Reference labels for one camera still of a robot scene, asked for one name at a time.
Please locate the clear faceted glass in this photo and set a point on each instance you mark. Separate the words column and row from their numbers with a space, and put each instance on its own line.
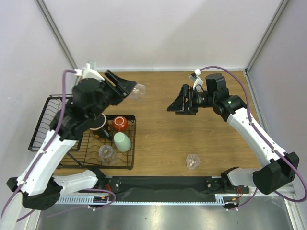
column 107, row 153

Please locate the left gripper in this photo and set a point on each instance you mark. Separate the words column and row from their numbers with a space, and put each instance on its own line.
column 122, row 88

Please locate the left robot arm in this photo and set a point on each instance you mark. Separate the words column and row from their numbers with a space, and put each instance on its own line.
column 85, row 96

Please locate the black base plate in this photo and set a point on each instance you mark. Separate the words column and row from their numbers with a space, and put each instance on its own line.
column 169, row 185

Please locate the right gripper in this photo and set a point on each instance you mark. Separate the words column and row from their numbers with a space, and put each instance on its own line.
column 188, row 100

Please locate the black wire dish rack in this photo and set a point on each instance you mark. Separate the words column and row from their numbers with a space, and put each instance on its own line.
column 84, row 154

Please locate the white slotted cable duct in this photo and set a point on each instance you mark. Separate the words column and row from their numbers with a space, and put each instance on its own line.
column 97, row 200

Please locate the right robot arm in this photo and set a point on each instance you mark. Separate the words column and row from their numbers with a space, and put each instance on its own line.
column 277, row 166

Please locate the pale green cup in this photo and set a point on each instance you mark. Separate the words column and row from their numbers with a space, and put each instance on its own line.
column 122, row 142

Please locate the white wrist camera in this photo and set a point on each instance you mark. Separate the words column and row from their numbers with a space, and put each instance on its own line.
column 88, row 73
column 197, row 81

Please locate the aluminium frame rail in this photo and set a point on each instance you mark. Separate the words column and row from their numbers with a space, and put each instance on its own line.
column 42, row 6

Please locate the small orange mug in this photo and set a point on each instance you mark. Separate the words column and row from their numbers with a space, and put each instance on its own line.
column 120, row 123

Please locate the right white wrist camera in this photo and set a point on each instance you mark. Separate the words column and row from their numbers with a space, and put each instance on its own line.
column 197, row 81

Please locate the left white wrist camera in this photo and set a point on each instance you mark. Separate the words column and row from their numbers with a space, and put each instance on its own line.
column 88, row 73

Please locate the black skull mug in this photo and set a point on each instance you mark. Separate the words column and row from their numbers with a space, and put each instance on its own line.
column 102, row 128

